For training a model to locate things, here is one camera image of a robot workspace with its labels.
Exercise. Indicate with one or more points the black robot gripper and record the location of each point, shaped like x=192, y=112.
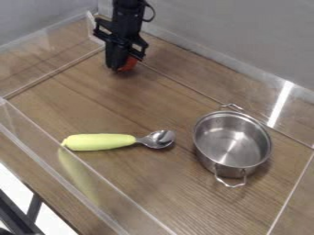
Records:
x=123, y=42

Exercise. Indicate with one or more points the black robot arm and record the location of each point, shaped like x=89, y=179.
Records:
x=131, y=12

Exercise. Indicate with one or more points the spoon with yellow handle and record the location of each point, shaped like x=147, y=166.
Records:
x=105, y=141

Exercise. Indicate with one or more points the black metal table frame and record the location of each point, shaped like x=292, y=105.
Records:
x=20, y=223

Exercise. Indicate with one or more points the clear acrylic enclosure wall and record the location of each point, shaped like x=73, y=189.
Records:
x=136, y=190

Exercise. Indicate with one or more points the stainless steel pot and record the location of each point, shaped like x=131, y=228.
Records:
x=232, y=144

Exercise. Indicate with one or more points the red white toy mushroom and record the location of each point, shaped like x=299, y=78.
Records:
x=129, y=64

